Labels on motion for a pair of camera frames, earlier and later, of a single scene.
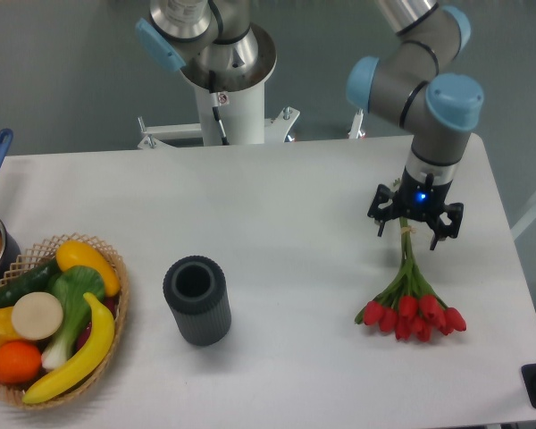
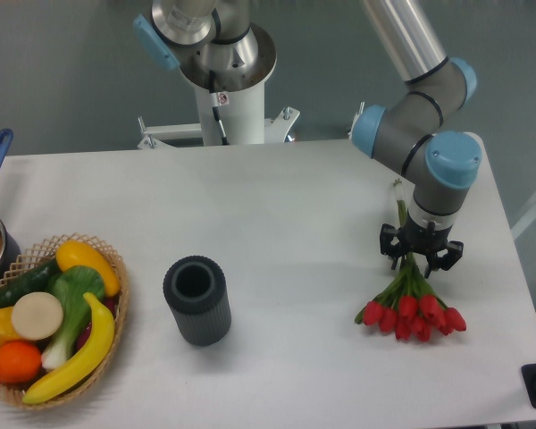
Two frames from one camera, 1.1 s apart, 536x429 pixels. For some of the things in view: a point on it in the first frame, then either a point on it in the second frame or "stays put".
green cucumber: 36,279 stays put
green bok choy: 70,286 stays put
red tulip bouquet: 410,307 stays put
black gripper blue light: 419,200 -> 425,239
